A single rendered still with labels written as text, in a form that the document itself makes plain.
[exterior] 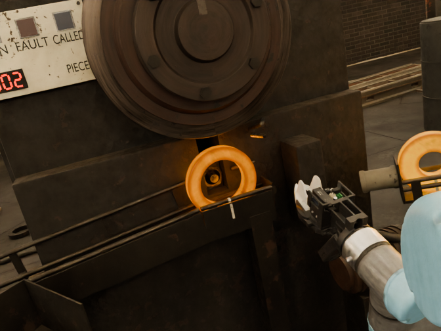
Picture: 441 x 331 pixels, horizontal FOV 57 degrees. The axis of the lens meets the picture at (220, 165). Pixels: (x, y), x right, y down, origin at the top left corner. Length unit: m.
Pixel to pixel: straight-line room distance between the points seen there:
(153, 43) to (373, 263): 0.56
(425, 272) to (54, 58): 0.87
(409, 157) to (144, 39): 0.69
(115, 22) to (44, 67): 0.24
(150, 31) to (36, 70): 0.33
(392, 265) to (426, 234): 0.30
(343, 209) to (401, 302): 0.19
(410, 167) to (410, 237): 0.68
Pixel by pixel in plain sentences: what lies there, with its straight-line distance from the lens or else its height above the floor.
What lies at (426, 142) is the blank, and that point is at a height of 0.76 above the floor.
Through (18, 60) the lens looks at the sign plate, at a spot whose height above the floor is 1.14.
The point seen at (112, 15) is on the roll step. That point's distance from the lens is 0.89.
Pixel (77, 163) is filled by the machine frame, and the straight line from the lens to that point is 1.07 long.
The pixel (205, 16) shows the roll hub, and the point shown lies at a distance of 0.84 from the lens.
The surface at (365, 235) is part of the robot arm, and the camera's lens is 0.74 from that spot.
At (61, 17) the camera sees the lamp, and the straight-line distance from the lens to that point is 1.03.
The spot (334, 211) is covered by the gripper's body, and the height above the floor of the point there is 0.76.
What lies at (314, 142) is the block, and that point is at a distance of 1.07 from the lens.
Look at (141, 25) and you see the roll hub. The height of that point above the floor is 1.15.
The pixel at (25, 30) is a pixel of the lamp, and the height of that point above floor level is 1.19.
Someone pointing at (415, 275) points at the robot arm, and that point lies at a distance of 0.44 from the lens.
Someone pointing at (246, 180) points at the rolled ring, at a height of 0.74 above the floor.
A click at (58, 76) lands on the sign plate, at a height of 1.08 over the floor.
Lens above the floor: 1.11
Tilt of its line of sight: 18 degrees down
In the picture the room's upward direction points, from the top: 12 degrees counter-clockwise
